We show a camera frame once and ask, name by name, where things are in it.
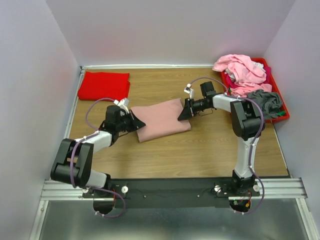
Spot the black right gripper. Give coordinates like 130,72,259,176
177,97,209,121

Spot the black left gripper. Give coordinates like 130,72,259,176
116,109,146,132

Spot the dusty pink graphic t-shirt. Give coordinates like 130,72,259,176
131,98,191,143

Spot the red t-shirt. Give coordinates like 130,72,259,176
77,71,130,101

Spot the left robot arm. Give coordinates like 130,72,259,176
50,105,146,198

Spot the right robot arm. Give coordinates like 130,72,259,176
178,81,265,196

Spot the magenta t-shirt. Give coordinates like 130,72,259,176
224,66,271,88

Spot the white printed t-shirt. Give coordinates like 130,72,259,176
225,61,266,82

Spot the light pink t-shirt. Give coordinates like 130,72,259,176
212,54,272,97

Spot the grey t-shirt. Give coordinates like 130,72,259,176
247,89,283,119

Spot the green t-shirt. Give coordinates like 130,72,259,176
277,110,286,118

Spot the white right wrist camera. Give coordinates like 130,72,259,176
183,83,195,99

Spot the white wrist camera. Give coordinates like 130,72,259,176
183,83,195,99
113,98,130,112

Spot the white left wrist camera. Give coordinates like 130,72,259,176
113,98,130,112

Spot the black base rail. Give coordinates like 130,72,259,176
82,177,260,209

